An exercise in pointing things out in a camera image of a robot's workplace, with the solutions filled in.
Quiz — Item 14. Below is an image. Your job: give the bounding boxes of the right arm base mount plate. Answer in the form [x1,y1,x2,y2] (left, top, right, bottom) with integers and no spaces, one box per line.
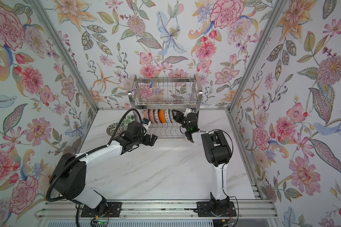
[194,201,237,218]

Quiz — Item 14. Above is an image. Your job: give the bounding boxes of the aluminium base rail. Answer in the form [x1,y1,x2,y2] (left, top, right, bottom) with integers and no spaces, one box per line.
[34,199,278,220]

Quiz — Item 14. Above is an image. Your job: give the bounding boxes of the green leaf pattern bowl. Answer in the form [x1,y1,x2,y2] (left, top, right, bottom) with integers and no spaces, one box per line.
[121,114,135,128]

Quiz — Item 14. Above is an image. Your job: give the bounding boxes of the pale green patterned bowl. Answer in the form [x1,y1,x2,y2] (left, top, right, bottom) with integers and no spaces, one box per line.
[163,109,171,123]

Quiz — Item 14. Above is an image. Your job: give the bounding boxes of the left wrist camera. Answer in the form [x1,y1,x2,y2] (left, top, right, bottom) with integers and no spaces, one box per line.
[142,118,151,132]

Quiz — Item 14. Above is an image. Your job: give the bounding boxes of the black corrugated left cable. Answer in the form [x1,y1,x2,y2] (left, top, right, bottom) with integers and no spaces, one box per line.
[45,108,144,202]

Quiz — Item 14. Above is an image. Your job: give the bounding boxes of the plain white bowl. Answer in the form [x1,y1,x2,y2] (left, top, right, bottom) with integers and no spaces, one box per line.
[158,109,166,124]

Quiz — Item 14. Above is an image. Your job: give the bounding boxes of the blue geometric pattern bowl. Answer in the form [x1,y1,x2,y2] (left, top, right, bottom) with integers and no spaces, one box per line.
[153,109,160,124]

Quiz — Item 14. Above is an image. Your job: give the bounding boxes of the dark patterned bowl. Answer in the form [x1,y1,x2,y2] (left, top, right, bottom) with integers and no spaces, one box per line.
[148,109,156,124]

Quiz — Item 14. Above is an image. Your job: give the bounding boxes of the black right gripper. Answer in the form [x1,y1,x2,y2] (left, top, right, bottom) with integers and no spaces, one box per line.
[173,110,191,133]

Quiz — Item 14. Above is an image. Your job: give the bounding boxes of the steel two-tier dish rack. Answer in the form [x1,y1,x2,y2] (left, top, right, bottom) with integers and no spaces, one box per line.
[128,74,203,139]

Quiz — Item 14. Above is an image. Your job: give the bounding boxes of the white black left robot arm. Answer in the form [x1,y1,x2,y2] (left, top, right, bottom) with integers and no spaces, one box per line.
[45,119,158,214]

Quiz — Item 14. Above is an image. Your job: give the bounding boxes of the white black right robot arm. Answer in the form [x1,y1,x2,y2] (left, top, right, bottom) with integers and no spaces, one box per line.
[171,108,233,215]

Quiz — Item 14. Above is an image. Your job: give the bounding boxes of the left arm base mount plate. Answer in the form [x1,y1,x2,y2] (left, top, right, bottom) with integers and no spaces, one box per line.
[81,201,122,218]

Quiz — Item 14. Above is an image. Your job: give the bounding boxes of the white lattice pattern bowl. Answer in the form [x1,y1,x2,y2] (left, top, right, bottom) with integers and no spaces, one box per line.
[169,109,176,123]

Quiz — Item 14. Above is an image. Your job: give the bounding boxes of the dark speckled pattern bowl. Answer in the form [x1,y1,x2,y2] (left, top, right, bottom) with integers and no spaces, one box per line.
[106,123,124,137]

